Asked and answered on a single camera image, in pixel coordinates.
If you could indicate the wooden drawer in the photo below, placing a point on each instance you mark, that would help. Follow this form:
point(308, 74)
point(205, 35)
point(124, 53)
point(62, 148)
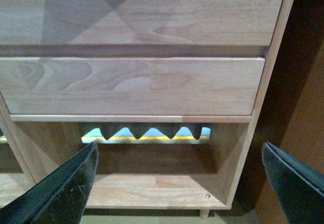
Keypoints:
point(123, 86)
point(138, 22)

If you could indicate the wooden shelf cabinet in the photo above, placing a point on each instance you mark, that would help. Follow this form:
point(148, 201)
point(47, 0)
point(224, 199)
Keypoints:
point(151, 176)
point(16, 178)

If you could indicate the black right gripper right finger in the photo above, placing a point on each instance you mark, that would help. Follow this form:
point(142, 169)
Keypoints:
point(298, 187)

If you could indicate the right wooden shelf cabinet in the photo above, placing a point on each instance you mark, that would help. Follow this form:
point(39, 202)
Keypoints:
point(151, 176)

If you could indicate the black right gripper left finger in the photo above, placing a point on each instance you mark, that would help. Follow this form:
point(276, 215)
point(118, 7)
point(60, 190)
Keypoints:
point(61, 197)

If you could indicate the upper right wooden drawer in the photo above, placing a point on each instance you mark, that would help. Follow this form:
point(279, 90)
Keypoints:
point(138, 22)

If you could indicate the left wooden shelf cabinet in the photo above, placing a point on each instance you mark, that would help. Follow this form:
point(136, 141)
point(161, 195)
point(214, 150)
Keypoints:
point(16, 178)

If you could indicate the lower right wooden drawer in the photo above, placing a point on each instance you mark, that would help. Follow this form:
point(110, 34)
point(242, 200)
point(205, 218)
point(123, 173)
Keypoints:
point(123, 86)

